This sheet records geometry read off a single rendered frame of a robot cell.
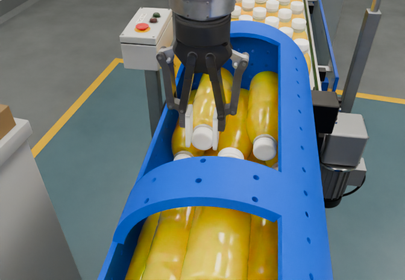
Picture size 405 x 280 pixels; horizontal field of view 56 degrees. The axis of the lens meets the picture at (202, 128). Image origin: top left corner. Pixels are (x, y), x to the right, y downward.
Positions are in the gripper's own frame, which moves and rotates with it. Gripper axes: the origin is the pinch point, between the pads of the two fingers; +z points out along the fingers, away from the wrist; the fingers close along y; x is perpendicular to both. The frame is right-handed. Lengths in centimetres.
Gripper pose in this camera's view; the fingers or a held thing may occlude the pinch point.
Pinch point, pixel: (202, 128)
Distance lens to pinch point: 62.8
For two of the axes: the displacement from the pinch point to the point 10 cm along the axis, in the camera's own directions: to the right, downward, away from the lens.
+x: 1.5, -6.3, 7.6
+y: 9.9, 1.0, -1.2
